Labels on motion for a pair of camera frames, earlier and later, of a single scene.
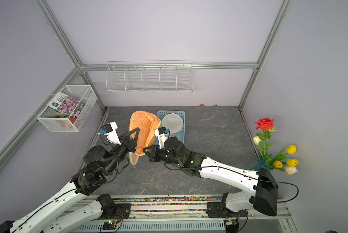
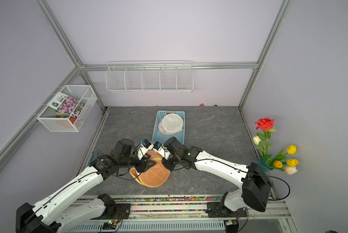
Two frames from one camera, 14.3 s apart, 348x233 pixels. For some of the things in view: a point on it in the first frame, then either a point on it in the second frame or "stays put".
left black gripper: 128,142 -> 143,165
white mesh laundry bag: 173,122 stays put
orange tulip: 278,164 stays put
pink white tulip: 290,170 stays put
